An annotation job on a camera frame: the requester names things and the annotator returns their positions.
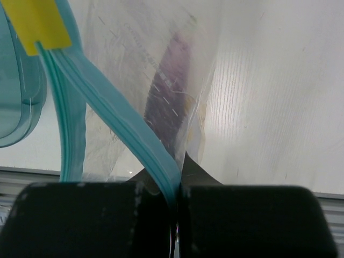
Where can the purple toy eggplant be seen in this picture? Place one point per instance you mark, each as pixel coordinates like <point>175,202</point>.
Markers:
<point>165,106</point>

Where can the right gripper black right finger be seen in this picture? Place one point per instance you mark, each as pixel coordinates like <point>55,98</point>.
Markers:
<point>217,220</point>

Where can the clear zip top bag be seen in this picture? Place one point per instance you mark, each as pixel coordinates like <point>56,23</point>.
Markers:
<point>99,59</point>

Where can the yellow toy orange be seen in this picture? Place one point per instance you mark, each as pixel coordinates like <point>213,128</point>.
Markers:
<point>196,137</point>

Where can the teal plastic tray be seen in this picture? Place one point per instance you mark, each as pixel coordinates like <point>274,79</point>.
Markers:
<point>23,87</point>

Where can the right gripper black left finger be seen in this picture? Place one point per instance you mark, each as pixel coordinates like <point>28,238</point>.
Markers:
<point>124,218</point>

